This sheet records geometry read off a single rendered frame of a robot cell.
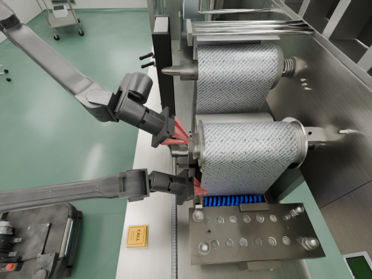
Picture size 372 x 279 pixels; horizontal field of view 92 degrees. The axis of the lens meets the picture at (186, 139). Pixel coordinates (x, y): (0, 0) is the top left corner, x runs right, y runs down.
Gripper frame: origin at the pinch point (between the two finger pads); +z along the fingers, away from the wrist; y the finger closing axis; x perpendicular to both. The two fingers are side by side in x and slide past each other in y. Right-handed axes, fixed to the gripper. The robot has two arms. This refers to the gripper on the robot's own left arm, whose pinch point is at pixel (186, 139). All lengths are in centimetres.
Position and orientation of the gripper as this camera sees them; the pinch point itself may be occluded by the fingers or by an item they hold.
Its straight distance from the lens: 51.6
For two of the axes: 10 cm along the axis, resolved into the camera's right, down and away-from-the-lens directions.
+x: 6.3, -5.1, -5.8
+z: 7.7, 3.9, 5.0
